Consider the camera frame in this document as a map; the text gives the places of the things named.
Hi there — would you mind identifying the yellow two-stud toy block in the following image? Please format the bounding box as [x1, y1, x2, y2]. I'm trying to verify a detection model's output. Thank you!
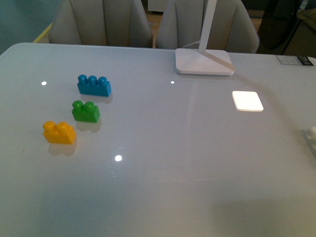
[43, 121, 76, 144]

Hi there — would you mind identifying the green two-stud toy block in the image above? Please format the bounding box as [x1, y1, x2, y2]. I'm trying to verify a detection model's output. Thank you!
[72, 100, 100, 123]

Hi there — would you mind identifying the blue three-stud toy block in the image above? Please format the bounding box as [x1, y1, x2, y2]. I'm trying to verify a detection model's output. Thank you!
[77, 75, 112, 97]

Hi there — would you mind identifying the white desk lamp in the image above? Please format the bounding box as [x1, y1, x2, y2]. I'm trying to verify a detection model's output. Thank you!
[175, 0, 235, 76]

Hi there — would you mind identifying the beige chair right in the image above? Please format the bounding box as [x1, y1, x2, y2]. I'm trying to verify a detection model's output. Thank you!
[156, 0, 260, 53]

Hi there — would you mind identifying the beige chair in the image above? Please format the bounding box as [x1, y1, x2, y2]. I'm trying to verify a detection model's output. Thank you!
[156, 0, 260, 53]
[49, 0, 153, 48]

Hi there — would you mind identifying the beige chair left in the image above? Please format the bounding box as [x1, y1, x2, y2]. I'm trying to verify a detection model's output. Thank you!
[49, 0, 153, 48]

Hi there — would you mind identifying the black white table label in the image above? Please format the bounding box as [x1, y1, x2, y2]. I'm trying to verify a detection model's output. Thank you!
[276, 55, 313, 66]

